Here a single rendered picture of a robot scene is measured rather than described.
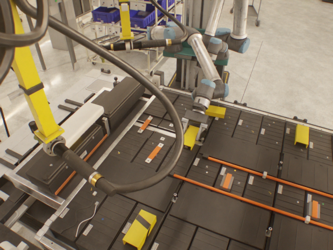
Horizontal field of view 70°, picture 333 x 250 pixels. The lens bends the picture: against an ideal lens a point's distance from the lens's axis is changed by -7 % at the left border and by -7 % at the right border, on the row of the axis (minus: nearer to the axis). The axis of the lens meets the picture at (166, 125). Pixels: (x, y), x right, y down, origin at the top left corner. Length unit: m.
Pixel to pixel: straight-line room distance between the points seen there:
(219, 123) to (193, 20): 1.41
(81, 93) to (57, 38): 3.05
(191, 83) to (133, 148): 1.77
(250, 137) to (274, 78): 2.81
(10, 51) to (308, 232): 1.19
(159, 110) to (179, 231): 0.81
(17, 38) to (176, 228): 0.95
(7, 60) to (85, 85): 1.96
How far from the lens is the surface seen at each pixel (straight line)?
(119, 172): 1.29
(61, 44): 5.15
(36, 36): 0.36
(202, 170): 1.29
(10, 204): 1.54
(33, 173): 1.30
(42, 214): 1.56
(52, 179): 1.24
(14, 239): 1.42
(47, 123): 0.93
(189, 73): 2.96
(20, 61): 0.81
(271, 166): 1.39
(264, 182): 1.32
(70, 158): 0.92
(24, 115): 3.68
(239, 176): 1.31
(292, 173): 1.41
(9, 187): 1.77
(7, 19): 0.35
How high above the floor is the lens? 2.01
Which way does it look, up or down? 42 degrees down
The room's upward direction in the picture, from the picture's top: straight up
